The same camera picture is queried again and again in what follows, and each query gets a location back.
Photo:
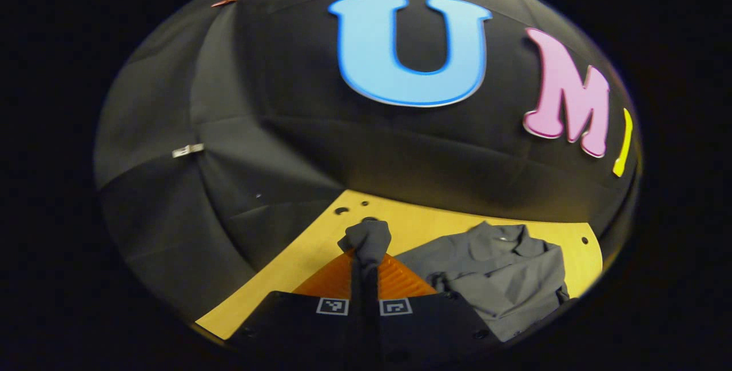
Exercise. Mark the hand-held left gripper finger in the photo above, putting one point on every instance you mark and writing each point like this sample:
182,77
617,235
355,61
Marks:
357,325
372,325

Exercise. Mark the grey button shirt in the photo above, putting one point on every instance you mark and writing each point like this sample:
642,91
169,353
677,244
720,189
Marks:
503,279

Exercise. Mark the black backdrop cloth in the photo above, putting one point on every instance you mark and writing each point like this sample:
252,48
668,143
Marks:
286,74

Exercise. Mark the small red clip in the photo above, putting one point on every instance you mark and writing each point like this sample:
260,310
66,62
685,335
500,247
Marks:
224,0

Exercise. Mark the small silver clip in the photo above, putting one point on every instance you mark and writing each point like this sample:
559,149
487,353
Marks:
187,150

